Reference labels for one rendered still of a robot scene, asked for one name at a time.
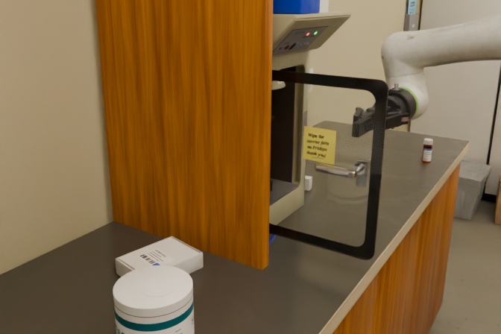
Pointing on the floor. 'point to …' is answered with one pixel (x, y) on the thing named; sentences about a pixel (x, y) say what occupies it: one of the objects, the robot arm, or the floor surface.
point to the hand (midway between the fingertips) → (361, 126)
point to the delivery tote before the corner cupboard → (470, 188)
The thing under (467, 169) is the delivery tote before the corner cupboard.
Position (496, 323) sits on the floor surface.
